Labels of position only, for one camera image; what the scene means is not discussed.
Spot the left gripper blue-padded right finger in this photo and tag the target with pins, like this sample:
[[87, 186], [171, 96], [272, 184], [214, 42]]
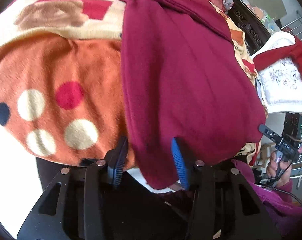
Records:
[[223, 200]]

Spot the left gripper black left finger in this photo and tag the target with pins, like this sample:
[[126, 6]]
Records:
[[70, 206]]

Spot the purple sleeve forearm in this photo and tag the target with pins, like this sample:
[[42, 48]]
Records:
[[284, 214]]

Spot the person's right hand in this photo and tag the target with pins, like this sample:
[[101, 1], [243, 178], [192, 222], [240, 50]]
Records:
[[273, 166]]

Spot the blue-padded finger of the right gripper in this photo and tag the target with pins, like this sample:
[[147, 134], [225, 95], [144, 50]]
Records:
[[270, 134]]

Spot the patterned orange fleece blanket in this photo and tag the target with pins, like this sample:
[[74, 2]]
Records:
[[61, 92]]

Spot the maroon fleece sweater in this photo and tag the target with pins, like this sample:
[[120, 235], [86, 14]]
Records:
[[186, 74]]

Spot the dark carved wooden headboard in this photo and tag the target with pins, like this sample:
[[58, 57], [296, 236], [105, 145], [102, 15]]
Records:
[[256, 34]]

